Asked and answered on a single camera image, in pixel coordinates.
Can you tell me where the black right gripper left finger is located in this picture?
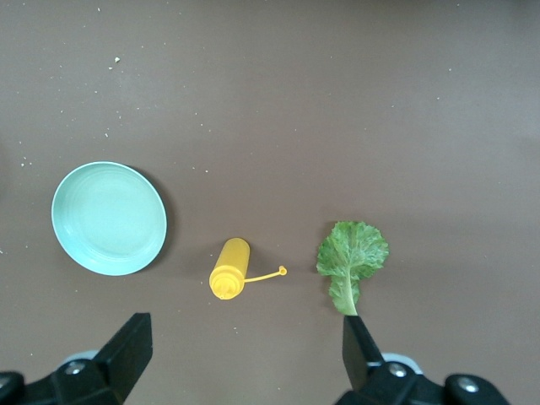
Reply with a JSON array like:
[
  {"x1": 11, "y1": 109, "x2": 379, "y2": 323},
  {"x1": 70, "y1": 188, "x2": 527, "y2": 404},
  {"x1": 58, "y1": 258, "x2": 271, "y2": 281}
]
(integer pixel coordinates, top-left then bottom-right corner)
[{"x1": 0, "y1": 312, "x2": 153, "y2": 405}]

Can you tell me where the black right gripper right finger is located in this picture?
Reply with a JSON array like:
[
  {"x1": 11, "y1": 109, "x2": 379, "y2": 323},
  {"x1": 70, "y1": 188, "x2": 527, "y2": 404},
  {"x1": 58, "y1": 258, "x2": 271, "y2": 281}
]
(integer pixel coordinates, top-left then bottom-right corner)
[{"x1": 335, "y1": 315, "x2": 514, "y2": 405}]

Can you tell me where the green lettuce leaf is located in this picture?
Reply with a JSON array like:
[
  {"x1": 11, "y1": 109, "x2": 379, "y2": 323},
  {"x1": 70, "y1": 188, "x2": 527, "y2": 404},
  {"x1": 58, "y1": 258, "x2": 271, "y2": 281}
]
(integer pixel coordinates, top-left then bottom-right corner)
[{"x1": 316, "y1": 220, "x2": 390, "y2": 316}]

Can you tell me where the yellow mustard squeeze bottle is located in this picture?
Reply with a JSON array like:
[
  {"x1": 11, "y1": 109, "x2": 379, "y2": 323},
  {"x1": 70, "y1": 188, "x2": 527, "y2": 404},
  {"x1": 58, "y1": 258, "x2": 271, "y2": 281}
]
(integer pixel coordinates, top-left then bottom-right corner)
[{"x1": 208, "y1": 237, "x2": 289, "y2": 301}]

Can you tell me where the light green plate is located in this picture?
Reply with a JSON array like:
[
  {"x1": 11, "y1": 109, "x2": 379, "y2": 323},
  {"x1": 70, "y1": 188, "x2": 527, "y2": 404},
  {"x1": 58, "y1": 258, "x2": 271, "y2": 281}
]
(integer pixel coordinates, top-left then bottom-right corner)
[{"x1": 51, "y1": 159, "x2": 169, "y2": 278}]

